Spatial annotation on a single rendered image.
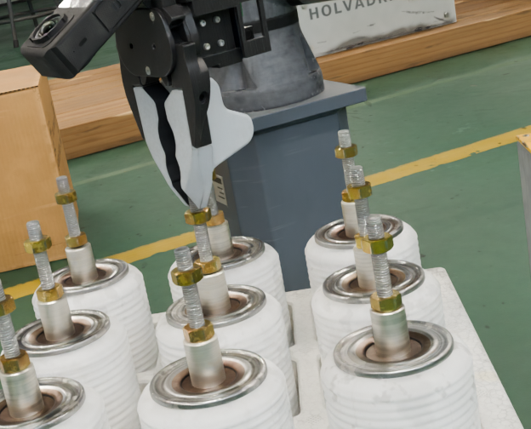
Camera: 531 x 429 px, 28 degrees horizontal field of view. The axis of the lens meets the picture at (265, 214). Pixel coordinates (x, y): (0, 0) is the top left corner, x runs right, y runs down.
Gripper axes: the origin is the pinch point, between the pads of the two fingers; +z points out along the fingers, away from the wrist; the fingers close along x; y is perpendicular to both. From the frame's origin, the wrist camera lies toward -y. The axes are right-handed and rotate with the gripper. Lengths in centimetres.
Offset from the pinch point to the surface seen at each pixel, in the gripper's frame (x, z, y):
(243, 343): -4.6, 10.5, -0.4
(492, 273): 29, 34, 61
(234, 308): -1.3, 9.3, 1.4
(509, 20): 141, 29, 200
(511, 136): 72, 35, 117
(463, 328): -7.3, 16.4, 18.4
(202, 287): -0.4, 7.1, -0.4
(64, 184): 16.0, 0.8, -1.7
